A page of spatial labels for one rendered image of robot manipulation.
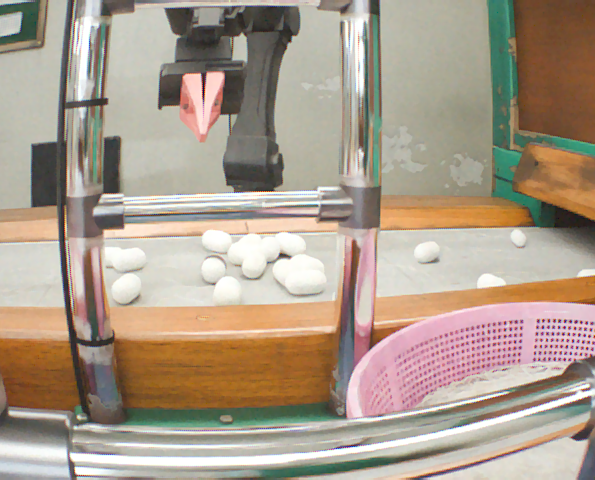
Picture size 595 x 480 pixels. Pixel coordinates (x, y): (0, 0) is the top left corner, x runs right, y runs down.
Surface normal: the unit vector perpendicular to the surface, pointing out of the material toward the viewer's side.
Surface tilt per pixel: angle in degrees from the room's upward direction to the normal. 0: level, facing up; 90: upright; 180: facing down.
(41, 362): 90
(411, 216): 45
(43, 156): 86
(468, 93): 90
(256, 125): 72
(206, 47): 40
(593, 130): 90
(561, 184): 67
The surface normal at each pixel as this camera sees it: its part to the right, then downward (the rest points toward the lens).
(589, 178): -0.89, -0.36
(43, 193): 0.16, 0.16
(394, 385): 0.79, -0.17
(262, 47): -0.24, -0.10
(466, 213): 0.17, -0.53
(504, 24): -0.98, 0.03
